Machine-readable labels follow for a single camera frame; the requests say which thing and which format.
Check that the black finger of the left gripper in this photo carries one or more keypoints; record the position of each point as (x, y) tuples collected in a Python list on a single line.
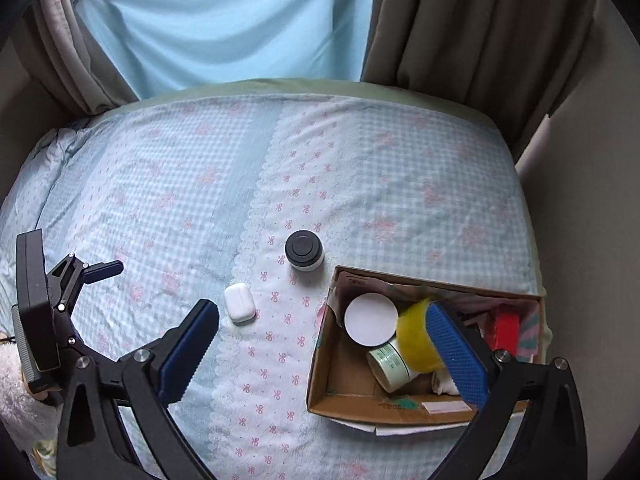
[(101, 271)]

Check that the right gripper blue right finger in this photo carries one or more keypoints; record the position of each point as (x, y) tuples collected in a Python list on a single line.
[(464, 353)]

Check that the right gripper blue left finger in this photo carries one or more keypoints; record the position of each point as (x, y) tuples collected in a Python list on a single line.
[(178, 354)]

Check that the pale green cream jar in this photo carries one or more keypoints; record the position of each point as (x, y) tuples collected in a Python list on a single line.
[(389, 368)]

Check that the red and white carton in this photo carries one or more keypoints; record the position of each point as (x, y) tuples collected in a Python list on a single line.
[(502, 328)]

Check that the yellow tape roll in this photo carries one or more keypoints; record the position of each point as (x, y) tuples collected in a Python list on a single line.
[(414, 344)]

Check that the white earbuds case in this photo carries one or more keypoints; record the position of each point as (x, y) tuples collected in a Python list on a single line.
[(240, 304)]

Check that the white jar green label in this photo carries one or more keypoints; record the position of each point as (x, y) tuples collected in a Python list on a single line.
[(371, 320)]

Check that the cardboard box pink lining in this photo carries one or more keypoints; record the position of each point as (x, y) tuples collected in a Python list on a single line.
[(341, 385)]

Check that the black lid white jar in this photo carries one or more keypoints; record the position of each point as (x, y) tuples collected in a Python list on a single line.
[(304, 251)]

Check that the checkered floral bed quilt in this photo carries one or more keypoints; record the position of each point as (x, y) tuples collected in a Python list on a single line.
[(199, 191)]

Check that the brown curtain left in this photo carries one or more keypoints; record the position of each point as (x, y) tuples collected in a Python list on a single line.
[(56, 48)]

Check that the brown curtain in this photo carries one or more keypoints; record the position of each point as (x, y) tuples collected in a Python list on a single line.
[(56, 48), (515, 61)]

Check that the light blue curtain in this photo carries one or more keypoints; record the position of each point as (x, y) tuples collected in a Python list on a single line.
[(162, 46)]

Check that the brown curtain right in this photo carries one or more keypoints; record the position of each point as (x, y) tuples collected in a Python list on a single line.
[(515, 61)]

